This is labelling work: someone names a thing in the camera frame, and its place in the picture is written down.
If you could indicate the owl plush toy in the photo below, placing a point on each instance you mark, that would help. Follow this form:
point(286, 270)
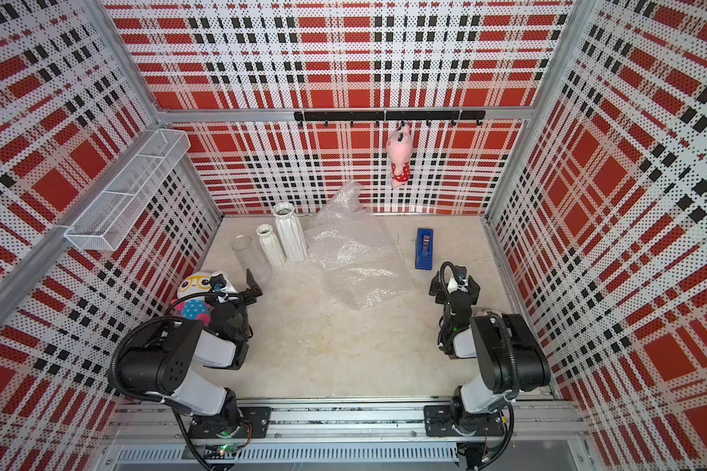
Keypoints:
point(189, 302)

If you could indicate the pink hanging plush toy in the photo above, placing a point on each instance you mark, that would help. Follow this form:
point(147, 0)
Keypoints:
point(400, 148)

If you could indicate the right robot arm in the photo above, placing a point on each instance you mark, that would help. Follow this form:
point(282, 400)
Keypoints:
point(509, 357)

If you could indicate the metal base rail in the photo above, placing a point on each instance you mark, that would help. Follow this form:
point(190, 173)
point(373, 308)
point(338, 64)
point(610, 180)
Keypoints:
point(379, 433)

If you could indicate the clear glass vase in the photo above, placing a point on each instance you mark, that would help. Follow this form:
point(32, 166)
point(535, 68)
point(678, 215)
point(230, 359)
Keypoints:
point(244, 250)

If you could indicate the crumpled bubble wrap pile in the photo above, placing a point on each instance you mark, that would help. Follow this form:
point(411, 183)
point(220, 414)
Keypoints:
point(344, 204)

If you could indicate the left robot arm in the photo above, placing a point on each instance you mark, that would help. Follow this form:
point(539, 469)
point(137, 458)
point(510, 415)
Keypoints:
point(153, 363)

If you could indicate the clear wall shelf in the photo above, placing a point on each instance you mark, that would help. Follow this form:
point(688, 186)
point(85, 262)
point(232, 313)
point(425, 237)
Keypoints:
point(110, 216)

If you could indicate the black hook rail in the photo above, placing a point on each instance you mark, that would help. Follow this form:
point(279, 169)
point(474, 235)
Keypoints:
point(391, 115)

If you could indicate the blue box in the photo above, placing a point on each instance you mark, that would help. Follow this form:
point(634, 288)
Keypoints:
point(423, 259)

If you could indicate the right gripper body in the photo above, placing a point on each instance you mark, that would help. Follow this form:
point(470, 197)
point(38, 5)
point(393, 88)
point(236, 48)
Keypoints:
point(454, 291)

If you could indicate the tall white ribbed vase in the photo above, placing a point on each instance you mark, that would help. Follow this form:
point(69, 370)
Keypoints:
point(290, 231)

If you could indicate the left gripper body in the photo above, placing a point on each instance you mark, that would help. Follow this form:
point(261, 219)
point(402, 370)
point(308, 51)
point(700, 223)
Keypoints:
point(239, 297)

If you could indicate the short white ribbed vase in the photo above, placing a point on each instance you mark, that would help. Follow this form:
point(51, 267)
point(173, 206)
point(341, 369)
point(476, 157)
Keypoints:
point(271, 245)

